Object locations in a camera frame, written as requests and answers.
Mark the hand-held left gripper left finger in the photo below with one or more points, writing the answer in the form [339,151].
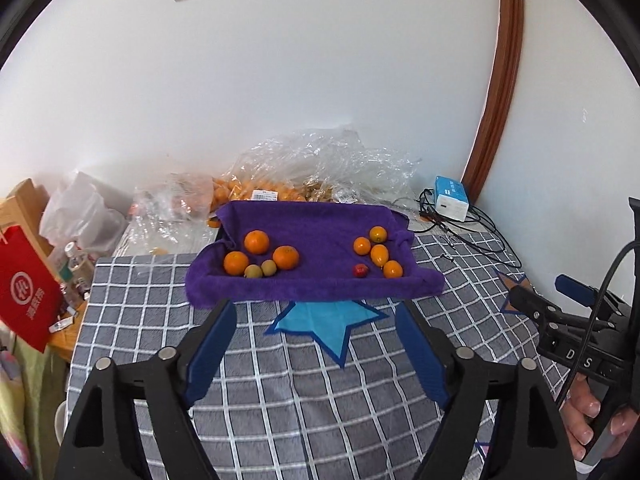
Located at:
[210,355]

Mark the large blue star patch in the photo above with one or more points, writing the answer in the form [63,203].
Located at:
[325,325]

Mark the purple towel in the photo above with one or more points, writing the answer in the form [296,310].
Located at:
[315,255]

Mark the large orange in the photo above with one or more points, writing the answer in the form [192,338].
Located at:
[286,257]
[256,241]
[236,262]

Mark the light green cloth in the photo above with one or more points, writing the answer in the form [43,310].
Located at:
[30,400]

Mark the brown wooden door frame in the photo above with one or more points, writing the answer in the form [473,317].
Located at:
[500,85]

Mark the clear plastic bottle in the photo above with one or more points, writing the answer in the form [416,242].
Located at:
[75,262]

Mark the grey checked tablecloth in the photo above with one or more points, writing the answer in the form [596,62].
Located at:
[280,385]

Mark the small red fruit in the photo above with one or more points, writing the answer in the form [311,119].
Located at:
[360,270]

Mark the person's right hand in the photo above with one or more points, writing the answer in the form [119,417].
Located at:
[580,410]

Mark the round tan-green fruit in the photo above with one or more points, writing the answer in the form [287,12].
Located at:
[253,271]
[269,267]

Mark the red paper bag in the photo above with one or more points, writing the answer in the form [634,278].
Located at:
[25,290]

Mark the small blue star patch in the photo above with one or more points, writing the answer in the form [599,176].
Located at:
[483,447]
[517,284]

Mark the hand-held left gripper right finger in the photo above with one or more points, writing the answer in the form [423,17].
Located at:
[422,355]

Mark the pile of oranges in bag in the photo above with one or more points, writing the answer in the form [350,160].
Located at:
[235,190]

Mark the large crinkled clear plastic bag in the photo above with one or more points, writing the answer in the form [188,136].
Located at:
[325,155]

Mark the blue and white box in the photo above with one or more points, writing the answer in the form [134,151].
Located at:
[450,197]

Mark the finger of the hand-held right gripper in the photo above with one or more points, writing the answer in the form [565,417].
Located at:
[575,287]
[532,306]

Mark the small orange kumquat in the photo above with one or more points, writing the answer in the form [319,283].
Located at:
[393,269]
[361,245]
[379,253]
[377,234]

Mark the white plastic bag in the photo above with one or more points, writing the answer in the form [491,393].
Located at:
[75,205]

